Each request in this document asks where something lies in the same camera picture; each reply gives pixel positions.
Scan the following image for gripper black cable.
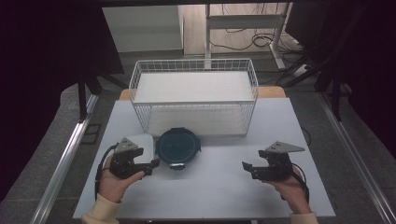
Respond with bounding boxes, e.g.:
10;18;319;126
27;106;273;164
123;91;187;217
94;143;120;201
291;162;311;204

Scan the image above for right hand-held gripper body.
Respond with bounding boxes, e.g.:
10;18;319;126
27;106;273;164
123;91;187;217
258;140;306;182

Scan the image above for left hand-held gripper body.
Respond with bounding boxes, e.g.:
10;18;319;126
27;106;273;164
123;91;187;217
109;137;148;180

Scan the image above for person's left hand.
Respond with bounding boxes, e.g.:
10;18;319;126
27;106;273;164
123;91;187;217
98;153;147;204

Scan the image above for dark curtain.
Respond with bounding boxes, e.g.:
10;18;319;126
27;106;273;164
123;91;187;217
0;0;125;202
284;0;396;160

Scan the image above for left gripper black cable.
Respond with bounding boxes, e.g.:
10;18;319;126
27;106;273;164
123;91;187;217
94;143;120;201

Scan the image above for thin black cable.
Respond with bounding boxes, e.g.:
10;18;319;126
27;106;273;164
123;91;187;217
300;125;313;147

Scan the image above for round container with dark lid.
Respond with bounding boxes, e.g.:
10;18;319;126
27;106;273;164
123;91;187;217
154;127;203;172

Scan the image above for black floor cables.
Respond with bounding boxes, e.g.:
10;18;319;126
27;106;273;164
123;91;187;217
208;3;307;63

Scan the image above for white metal desk frame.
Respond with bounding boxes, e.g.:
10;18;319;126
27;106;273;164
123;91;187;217
204;3;292;70

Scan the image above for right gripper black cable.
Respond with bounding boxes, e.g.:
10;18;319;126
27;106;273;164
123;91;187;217
291;162;311;204

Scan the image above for metal floor rail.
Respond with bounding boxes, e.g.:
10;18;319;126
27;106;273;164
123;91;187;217
317;92;396;224
29;93;101;224

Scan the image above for white wire basket rack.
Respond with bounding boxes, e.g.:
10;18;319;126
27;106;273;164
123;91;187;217
128;58;260;138

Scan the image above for black floor plate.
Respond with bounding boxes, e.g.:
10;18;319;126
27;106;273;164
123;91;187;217
80;123;103;146

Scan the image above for person's right hand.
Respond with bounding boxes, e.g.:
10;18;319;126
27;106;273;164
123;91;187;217
264;164;313;216

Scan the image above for white power strip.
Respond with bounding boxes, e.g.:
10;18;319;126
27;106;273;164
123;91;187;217
292;63;312;77

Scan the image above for black stand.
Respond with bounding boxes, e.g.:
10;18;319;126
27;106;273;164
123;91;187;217
276;3;372;122
76;69;129;123

